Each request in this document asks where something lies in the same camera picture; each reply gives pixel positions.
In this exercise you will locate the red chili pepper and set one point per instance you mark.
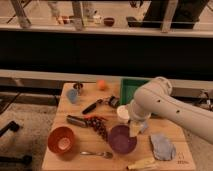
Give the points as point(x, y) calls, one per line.
point(94, 116)

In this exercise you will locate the green plastic tray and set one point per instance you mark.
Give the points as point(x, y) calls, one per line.
point(128, 87)

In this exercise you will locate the light blue cup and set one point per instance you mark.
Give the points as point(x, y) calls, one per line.
point(72, 95)

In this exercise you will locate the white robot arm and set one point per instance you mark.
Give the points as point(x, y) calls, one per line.
point(155, 97)

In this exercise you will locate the bunch of dark grapes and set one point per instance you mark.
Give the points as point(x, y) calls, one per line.
point(100, 128)

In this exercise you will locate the metal fork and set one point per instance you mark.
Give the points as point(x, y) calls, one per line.
point(107, 155)

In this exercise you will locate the orange ball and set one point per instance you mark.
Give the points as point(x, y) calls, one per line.
point(102, 85)

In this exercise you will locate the white plastic cup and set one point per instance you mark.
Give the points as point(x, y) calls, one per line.
point(122, 114)

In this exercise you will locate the blue cloth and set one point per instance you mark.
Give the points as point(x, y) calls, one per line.
point(163, 148)

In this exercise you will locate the blue sponge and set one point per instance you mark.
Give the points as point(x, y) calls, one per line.
point(144, 126)

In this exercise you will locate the dark red background bowl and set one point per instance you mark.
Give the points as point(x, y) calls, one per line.
point(109, 21)

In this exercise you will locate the white background mug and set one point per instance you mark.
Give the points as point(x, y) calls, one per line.
point(97, 19)

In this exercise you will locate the black floor stand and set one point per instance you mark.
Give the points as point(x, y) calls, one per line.
point(12, 126)

